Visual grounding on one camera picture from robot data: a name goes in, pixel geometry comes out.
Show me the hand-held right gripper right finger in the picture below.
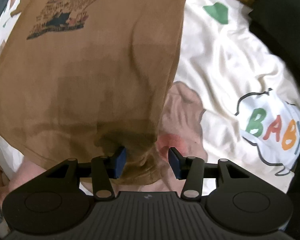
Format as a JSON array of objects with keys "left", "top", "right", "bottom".
[{"left": 168, "top": 147, "right": 259, "bottom": 201}]

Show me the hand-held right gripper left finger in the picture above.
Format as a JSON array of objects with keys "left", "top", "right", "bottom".
[{"left": 40, "top": 147, "right": 127, "bottom": 201}]

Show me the brown printed t-shirt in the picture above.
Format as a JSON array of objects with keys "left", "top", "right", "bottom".
[{"left": 0, "top": 0, "right": 265, "bottom": 186}]

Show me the bear print bedsheet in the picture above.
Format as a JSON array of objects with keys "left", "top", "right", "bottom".
[{"left": 0, "top": 0, "right": 300, "bottom": 205}]

